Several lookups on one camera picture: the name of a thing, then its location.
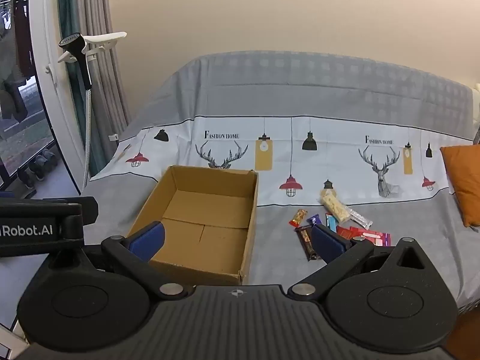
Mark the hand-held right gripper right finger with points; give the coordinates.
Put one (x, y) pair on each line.
(329, 245)

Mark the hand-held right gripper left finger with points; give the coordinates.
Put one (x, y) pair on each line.
(148, 239)

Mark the white blue snack packet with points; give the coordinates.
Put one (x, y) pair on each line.
(332, 222)

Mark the silver snack packet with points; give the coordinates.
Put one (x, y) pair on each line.
(359, 218)

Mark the clear rice cracker packet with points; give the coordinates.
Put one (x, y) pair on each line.
(335, 204)

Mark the brown cardboard box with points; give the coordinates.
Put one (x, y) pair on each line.
(210, 213)

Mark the dark brown chocolate bar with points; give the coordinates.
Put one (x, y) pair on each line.
(306, 243)

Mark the purple snack packet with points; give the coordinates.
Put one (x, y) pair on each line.
(314, 219)

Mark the orange snack bar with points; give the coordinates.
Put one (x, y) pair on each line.
(298, 217)

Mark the pink red snack packet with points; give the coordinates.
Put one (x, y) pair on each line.
(377, 238)

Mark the dark shoe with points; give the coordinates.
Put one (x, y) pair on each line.
(48, 157)
(36, 168)
(25, 178)

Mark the white framed glass door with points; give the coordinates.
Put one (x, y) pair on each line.
(41, 93)

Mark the hanging dark clothes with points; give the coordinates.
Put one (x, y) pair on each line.
(9, 82)

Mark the orange pillow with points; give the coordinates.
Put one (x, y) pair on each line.
(463, 180)

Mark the black garment steamer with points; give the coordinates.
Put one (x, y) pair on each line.
(84, 71)

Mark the green curtain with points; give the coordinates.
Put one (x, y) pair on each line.
(69, 3)

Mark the white wall outlet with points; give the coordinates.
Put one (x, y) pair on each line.
(113, 137)

